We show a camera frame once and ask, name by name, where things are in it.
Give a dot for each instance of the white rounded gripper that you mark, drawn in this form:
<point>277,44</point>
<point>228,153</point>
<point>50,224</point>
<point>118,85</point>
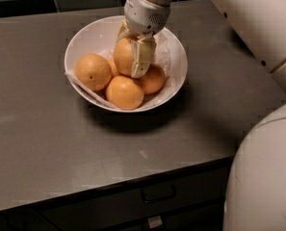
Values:
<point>143,16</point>

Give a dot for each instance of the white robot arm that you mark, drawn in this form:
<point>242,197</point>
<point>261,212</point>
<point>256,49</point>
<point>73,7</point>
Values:
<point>237,102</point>

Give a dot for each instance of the large white bowl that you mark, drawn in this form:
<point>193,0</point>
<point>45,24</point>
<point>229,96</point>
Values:
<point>94,36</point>

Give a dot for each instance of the small hidden middle orange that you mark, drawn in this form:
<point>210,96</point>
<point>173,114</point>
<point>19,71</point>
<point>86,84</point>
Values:
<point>114,70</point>

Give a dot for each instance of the dark upper drawer front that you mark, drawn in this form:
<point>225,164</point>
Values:
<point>143,198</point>

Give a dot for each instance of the dark drawer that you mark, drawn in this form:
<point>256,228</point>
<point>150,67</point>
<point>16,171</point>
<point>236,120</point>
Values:
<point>143,198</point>
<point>192,218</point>

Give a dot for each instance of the dark lower drawer front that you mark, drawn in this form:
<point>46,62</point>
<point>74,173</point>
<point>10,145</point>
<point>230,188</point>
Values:
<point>192,218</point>

